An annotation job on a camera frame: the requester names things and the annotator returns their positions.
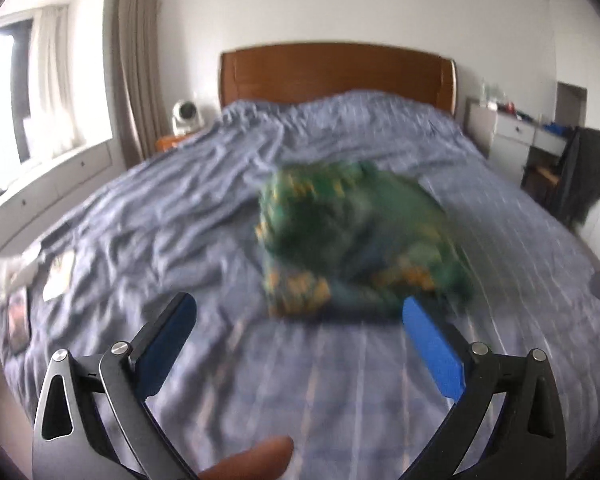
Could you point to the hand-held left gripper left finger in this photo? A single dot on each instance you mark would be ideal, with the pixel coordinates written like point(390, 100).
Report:
point(165, 345)

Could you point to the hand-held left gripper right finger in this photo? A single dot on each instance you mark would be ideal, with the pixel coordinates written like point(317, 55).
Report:
point(435, 355)

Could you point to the green patterned jacket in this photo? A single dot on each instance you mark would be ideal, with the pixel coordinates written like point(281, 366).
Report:
point(350, 235)

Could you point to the person's left hand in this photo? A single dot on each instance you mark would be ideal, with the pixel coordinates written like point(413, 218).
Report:
point(250, 460)

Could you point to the dark wooden chair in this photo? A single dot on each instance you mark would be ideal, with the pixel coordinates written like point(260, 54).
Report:
point(542, 180)

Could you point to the bed with blue checked cover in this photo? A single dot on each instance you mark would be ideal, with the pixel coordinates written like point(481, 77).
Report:
point(155, 220)

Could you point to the white picture card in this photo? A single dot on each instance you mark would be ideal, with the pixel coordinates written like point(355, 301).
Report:
point(60, 275)

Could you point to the dark picture card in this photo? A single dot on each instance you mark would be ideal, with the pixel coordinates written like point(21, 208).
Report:
point(19, 320)

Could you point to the blue object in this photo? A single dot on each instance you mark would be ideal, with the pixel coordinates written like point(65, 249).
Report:
point(560, 128)

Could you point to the white tissue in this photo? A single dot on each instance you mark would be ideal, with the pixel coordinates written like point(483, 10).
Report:
point(17, 267)

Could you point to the white desk with drawer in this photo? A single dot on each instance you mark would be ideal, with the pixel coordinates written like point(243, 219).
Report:
point(510, 135)

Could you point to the wooden nightstand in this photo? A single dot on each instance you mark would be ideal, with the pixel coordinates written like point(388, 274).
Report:
point(170, 142)

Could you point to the clear bottle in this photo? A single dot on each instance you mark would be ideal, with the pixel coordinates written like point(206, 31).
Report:
point(483, 91)

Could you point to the beige curtain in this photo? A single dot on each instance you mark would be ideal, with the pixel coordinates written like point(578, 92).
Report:
point(137, 60)

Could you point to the window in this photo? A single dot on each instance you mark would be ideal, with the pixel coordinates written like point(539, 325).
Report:
point(10, 100)

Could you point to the wooden bed headboard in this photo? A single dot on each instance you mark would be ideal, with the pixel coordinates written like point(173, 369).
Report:
point(330, 72)

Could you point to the white round camera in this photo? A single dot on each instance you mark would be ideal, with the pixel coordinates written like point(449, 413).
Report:
point(186, 116)

